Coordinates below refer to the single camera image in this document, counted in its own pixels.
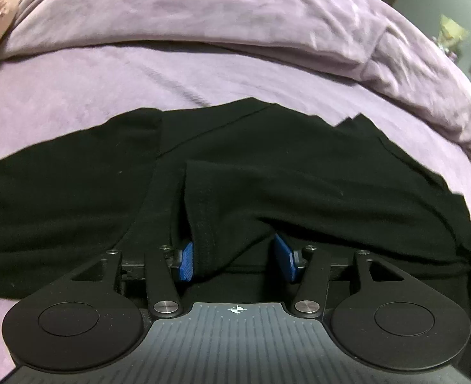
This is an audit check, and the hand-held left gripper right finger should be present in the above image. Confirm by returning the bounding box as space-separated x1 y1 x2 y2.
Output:
273 234 409 319

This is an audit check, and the purple fleece duvet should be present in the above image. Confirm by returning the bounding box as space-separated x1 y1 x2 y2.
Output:
0 0 471 161

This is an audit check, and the pale yellow figurine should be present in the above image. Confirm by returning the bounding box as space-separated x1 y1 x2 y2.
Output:
434 13 470 54

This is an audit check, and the black t-shirt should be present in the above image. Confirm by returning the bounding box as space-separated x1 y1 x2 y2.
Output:
0 97 471 313

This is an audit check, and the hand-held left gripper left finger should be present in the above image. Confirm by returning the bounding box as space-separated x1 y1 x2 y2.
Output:
71 243 196 316

